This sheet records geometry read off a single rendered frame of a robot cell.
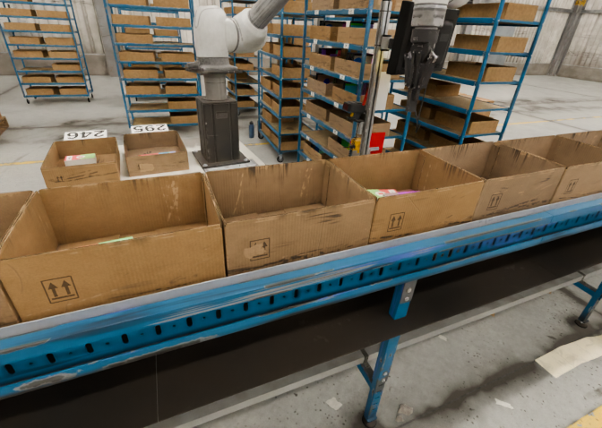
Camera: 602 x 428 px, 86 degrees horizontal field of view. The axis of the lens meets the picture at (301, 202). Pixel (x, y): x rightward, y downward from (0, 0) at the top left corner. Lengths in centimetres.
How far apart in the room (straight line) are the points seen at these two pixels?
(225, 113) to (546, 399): 203
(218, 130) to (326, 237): 108
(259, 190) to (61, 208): 52
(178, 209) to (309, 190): 42
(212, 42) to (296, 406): 167
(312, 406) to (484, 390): 80
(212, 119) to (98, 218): 91
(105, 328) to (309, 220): 47
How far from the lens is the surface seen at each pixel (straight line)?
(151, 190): 98
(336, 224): 82
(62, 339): 78
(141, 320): 75
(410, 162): 129
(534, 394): 203
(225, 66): 174
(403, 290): 105
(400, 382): 178
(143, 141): 210
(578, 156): 188
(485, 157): 159
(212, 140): 177
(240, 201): 103
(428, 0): 110
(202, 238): 72
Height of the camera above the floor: 143
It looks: 29 degrees down
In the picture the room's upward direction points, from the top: 3 degrees clockwise
